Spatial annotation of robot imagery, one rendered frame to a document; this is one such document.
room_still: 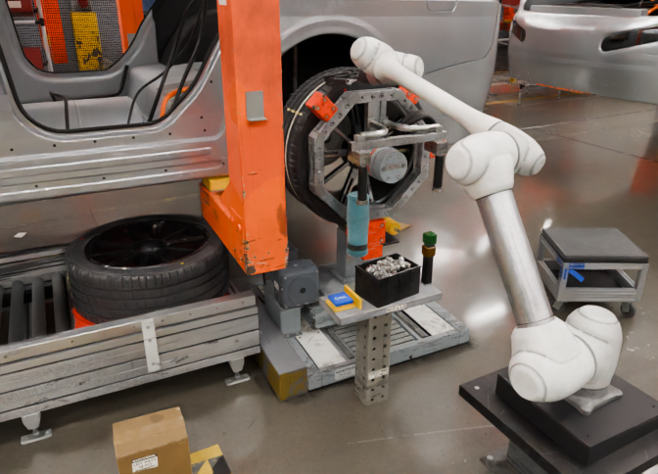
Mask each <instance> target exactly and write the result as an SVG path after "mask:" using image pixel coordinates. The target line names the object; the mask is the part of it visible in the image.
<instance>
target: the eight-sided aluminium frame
mask: <svg viewBox="0 0 658 474"><path fill-rule="evenodd" d="M405 95H406V94H405V93H404V92H403V91H402V90H401V89H398V88H395V87H387V88H378V89H366V90H354V91H352V90H351V91H345V92H344V93H343V95H342V96H340V98H339V99H338V101H337V102H336V103H335V104H334V105H335V106H336V107H337V108H338V111H337V112H336V113H335V115H334V116H332V117H331V118H330V120H329V121H328V122H326V121H323V120H321V121H320V122H319V123H318V125H317V126H316V127H315V128H314V129H313V130H312V131H311V133H310V134H309V136H308V167H309V183H308V184H309V190H310V191H311V192H312V193H313V194H314V195H315V196H317V197H318V198H319V199H320V200H322V201H323V202H324V203H325V204H326V205H327V206H329V207H330V208H331V209H332V210H333V211H334V212H335V213H337V214H338V215H339V216H340V217H341V218H342V219H344V220H345V221H347V208H346V207H345V206H343V205H342V204H341V203H340V202H339V201H338V200H337V199H336V198H334V197H333V196H332V195H331V194H330V193H329V192H328V191H327V190H325V189H324V141H325V140H326V138H327V137H328V136H329V135H330V134H331V132H332V131H333V130H334V129H335V128H336V126H337V125H338V124H339V123H340V122H341V120H342V119H343V118H344V117H345V115H346V114H347V113H348V112H349V111H350V109H351V108H352V107H353V106H354V104H359V103H368V102H371V101H373V102H381V100H387V101H392V100H393V101H394V103H395V104H396V105H397V106H398V107H399V108H400V109H401V111H402V112H403V113H404V114H405V115H406V116H407V115H408V114H409V113H410V112H412V111H417V110H418V109H417V108H416V107H415V105H414V104H413V103H412V102H411V101H410V100H409V99H408V98H406V97H405ZM424 124H426V123H425V122H424V120H423V119H422V120H420V121H418V122H416V123H415V124H414V125H424ZM429 156H430V152H428V151H425V150H424V142H421V143H414V159H413V170H412V172H411V173H410V174H409V176H408V177H407V178H406V179H405V180H404V182H403V183H402V184H401V185H400V186H399V188H398V189H397V190H396V191H395V193H394V194H393V195H392V196H391V198H390V199H389V200H388V201H387V202H386V203H385V204H379V205H374V206H369V220H370V219H376V218H381V217H386V216H392V215H396V214H397V213H398V212H399V211H400V209H401V208H402V206H403V205H404V204H405V203H406V202H407V200H408V199H409V198H410V197H411V195H412V194H413V193H414V192H415V191H416V189H417V188H418V187H419V186H420V185H421V183H422V182H423V181H425V179H426V177H427V176H428V171H429Z"/></svg>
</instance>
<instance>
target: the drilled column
mask: <svg viewBox="0 0 658 474"><path fill-rule="evenodd" d="M391 327H392V313H387V314H383V315H380V316H376V317H372V318H368V319H365V320H361V321H358V322H357V323H356V334H355V379H354V392H355V393H356V394H357V396H358V397H359V398H360V399H361V401H362V402H363V403H364V405H365V406H369V405H372V404H375V403H379V402H382V401H385V400H387V399H388V387H389V367H390V346H391ZM382 395H384V397H383V398H381V397H382Z"/></svg>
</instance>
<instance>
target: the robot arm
mask: <svg viewBox="0 0 658 474"><path fill-rule="evenodd" d="M351 59H352V61H353V63H354V64H355V65H356V67H354V68H350V69H346V70H342V71H341V72H339V73H330V74H324V75H323V78H324V80H325V83H329V82H335V83H336V84H337V85H347V86H351V85H352V83H353V82H362V83H363V84H372V85H385V84H389V85H400V86H402V87H403V88H405V89H407V90H408V91H410V92H411V93H413V94H414V95H416V96H417V97H419V98H420V99H422V100H424V101H425V102H427V103H428V104H430V105H431V106H433V107H434V108H436V109H437V110H439V111H440V112H442V113H444V114H445V115H447V116H448V117H450V118H451V119H453V120H455V121H456V122H457V123H459V124H460V125H461V126H463V127H464V128H465V129H466V130H467V131H468V132H469V133H470V134H471V135H469V136H467V137H465V138H463V139H462V140H460V141H458V142H457V143H455V144H454V145H453V146H452V147H451V148H450V149H449V150H448V152H447V154H446V172H447V174H448V175H449V177H450V178H451V179H452V180H453V181H455V182H456V183H458V184H460V185H461V186H462V187H463V189H464V190H465V191H466V192H467V194H468V196H469V197H470V198H471V199H472V200H476V201H477V204H478V207H479V210H480V213H481V216H482V219H483V222H484V224H485V227H486V230H487V233H488V237H489V240H490V243H491V246H492V249H493V254H494V257H495V260H496V263H497V266H498V269H499V272H500V275H501V278H502V281H503V284H504V287H505V290H506V293H507V297H508V300H509V303H510V305H511V308H512V311H513V314H514V317H515V320H516V323H517V326H515V328H514V330H513V332H512V335H511V348H512V354H511V360H510V361H509V379H510V382H511V385H512V386H513V388H514V390H515V391H516V392H517V393H518V394H519V395H520V396H521V397H522V398H524V399H526V400H528V401H532V402H540V403H546V402H557V401H560V400H565V401H566V402H568V403H569V404H571V405H572V406H574V407H575V408H576V409H577V410H578V411H579V412H580V413H581V414H584V415H590V414H591V412H592V411H593V410H595V409H597V408H599V407H601V406H602V405H604V404H606V403H609V402H611V401H613V400H616V399H620V398H621V397H622V395H623V393H622V391H621V390H619V389H617V388H615V387H613V386H611V385H610V381H611V378H612V376H613V374H614V372H615V369H616V366H617V363H618V359H619V356H620V352H621V348H622V342H623V337H622V330H621V326H620V323H619V320H618V319H617V318H616V316H615V315H614V314H613V313H612V312H611V311H609V310H607V309H605V308H601V307H597V306H584V307H580V308H577V309H576V310H574V311H573V312H572V313H571V314H570V315H569V316H568V317H567V319H566V322H563V321H562V320H561V319H559V318H557V317H556V316H553V313H552V310H551V307H550V304H549V301H548V298H547V295H546V292H545V290H544V287H543V284H542V281H541V276H540V273H539V270H538V267H537V264H536V261H535V258H534V255H533V252H532V249H531V246H530V243H529V240H528V237H527V234H526V231H525V228H524V225H523V222H522V219H521V216H520V214H519V211H518V208H517V205H516V202H515V199H514V196H513V193H512V190H511V188H513V184H514V173H518V174H519V175H523V176H531V175H534V174H537V173H538V172H539V171H540V170H541V168H542V167H543V165H544V163H545V154H544V152H543V150H542V148H541V146H540V145H539V144H538V143H537V142H536V141H535V140H534V139H533V138H532V137H530V136H529V135H527V134H526V133H525V132H523V131H522V130H520V129H518V128H517V127H515V126H513V125H510V124H508V123H506V122H504V121H502V120H500V119H497V118H493V117H490V116H488V115H485V114H483V113H481V112H479V111H477V110H475V109H473V108H471V107H469V106H467V105H466V104H464V103H462V102H461V101H459V100H457V99H456V98H454V97H452V96H451V95H449V94H447V93H446V92H444V91H443V90H442V89H440V88H438V87H436V86H435V85H433V84H431V83H430V82H428V81H426V80H425V79H423V78H421V77H422V75H423V71H424V65H423V61H422V59H421V58H420V57H418V56H415V55H411V54H404V53H401V52H397V51H394V50H393V49H392V48H391V47H390V46H389V45H387V44H385V43H383V42H381V41H379V40H377V39H375V38H373V37H360V38H358V40H357V41H355V42H354V43H353V45H352V48H351Z"/></svg>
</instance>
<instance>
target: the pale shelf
mask: <svg viewBox="0 0 658 474"><path fill-rule="evenodd" d="M328 296H330V295H328ZM328 296H323V297H320V298H319V303H320V305H321V306H322V307H323V308H324V309H325V310H326V311H327V312H328V313H329V314H330V316H331V317H332V318H333V319H334V320H335V321H336V322H337V323H338V324H339V325H340V326H343V325H347V324H350V323H354V322H358V321H361V320H365V319H368V318H372V317H376V316H380V315H383V314H387V313H391V312H395V311H398V310H402V309H406V308H413V307H416V306H420V305H424V304H428V303H431V302H434V301H438V300H441V299H442V298H443V292H441V291H440V290H439V289H437V288H436V287H435V286H433V285H428V286H424V285H423V284H422V283H420V285H419V293H418V294H416V295H413V296H410V297H408V298H405V299H402V300H400V301H397V302H394V303H392V304H389V305H387V306H384V307H381V308H376V307H374V306H373V305H371V304H370V303H368V302H367V301H365V300H364V299H363V298H362V297H360V298H361V299H362V309H359V308H357V307H355V308H350V309H346V310H342V311H338V312H334V311H333V310H332V309H331V308H330V307H329V306H328V304H327V303H326V300H329V299H328Z"/></svg>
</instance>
